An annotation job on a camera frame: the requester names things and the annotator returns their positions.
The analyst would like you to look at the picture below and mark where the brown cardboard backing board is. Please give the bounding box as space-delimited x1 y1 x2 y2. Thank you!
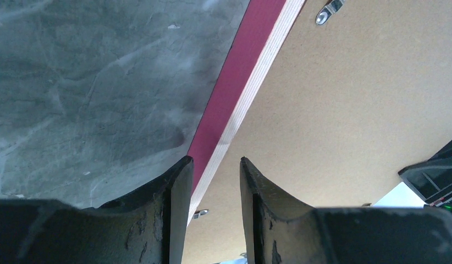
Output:
182 1 452 263

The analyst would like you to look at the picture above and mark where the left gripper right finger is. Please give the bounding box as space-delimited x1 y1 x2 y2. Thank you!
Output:
240 157 452 263

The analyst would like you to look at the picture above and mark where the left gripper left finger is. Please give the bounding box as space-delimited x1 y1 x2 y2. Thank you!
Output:
0 156 194 263

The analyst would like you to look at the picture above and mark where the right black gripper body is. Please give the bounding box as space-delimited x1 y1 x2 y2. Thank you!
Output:
398 140 452 210

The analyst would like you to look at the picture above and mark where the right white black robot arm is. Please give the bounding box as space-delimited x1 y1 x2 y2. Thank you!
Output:
373 140 452 213

